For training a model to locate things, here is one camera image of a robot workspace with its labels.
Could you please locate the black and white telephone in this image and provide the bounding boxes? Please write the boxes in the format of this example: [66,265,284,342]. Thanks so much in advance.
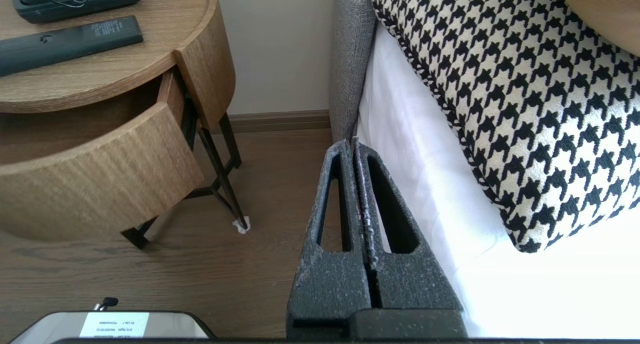
[10,0,142,24]

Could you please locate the white bed sheet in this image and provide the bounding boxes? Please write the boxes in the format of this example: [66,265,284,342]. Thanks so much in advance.
[356,21,640,340]

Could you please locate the black white houndstooth pillow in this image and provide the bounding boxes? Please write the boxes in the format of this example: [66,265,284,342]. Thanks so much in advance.
[371,0,640,254]

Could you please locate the brown velvet cushion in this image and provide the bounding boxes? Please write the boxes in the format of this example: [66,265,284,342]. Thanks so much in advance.
[555,0,640,45]

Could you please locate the grey black robot base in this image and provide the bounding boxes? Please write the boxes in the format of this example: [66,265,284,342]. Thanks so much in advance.
[10,297,216,341]

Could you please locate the brown wooden baseboard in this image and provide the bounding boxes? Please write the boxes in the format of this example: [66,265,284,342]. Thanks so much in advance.
[227,110,332,134]

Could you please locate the black metal nightstand legs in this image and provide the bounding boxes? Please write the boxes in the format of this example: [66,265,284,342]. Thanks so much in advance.
[121,91,249,250]

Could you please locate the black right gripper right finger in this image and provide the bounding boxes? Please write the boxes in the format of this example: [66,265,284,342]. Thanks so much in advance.
[352,138,465,312]

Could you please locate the black remote control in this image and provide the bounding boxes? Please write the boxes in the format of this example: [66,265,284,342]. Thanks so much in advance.
[0,15,144,78]

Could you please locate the grey fabric headboard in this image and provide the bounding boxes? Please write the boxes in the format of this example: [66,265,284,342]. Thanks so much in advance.
[328,0,378,145]

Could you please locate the round wooden nightstand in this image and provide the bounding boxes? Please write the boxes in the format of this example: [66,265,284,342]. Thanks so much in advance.
[0,0,237,134]

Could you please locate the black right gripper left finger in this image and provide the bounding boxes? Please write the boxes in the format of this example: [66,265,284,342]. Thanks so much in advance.
[286,139,373,340]

